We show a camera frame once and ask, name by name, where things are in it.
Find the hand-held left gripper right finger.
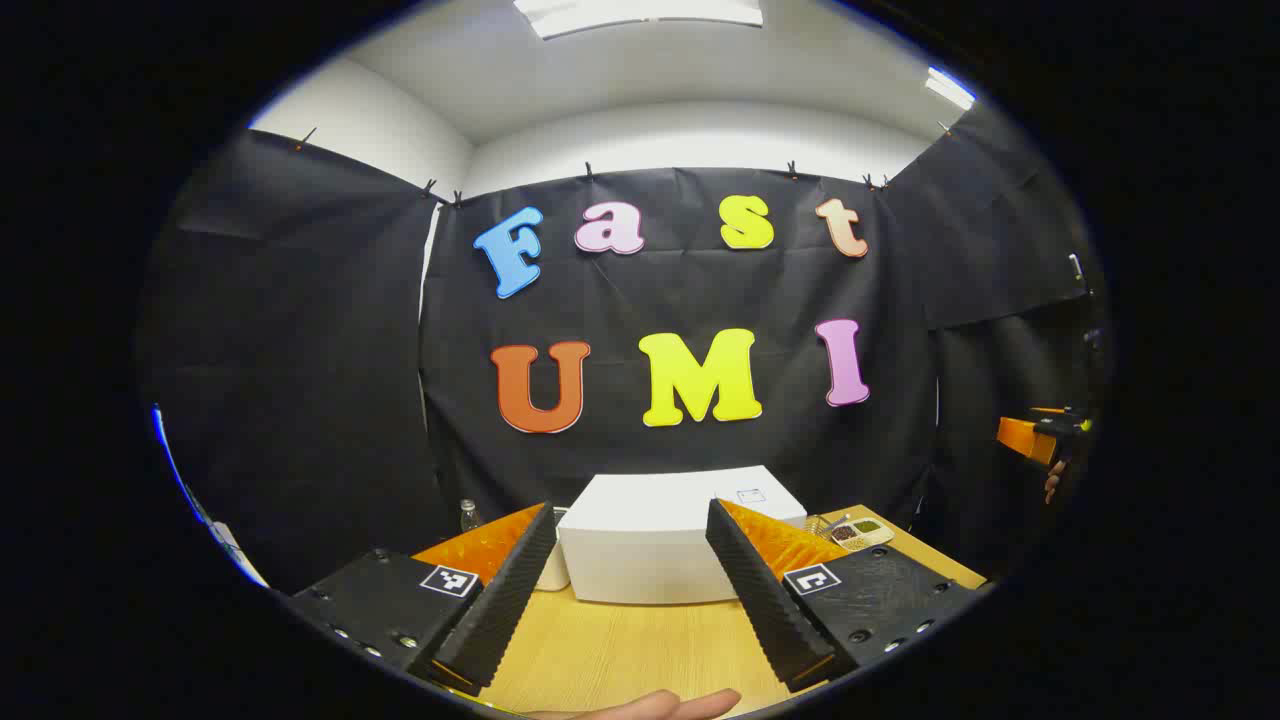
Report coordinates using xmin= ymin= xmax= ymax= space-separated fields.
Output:
xmin=705 ymin=497 xmax=989 ymax=695

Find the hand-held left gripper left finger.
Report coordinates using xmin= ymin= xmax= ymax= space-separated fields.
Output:
xmin=288 ymin=501 xmax=558 ymax=696

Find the white microwave oven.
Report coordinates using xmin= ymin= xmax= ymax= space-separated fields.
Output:
xmin=557 ymin=465 xmax=809 ymax=606

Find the white toaster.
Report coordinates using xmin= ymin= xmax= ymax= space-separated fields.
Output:
xmin=535 ymin=505 xmax=572 ymax=592

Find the divided snack dish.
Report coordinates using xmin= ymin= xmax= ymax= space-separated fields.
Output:
xmin=830 ymin=517 xmax=895 ymax=553

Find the black backdrop cloth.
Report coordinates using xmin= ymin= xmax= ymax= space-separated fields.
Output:
xmin=140 ymin=100 xmax=1111 ymax=596

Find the small ceiling light panel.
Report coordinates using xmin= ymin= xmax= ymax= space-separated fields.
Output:
xmin=925 ymin=67 xmax=977 ymax=111

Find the long ceiling light panel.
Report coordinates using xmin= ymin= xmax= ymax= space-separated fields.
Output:
xmin=513 ymin=0 xmax=764 ymax=41

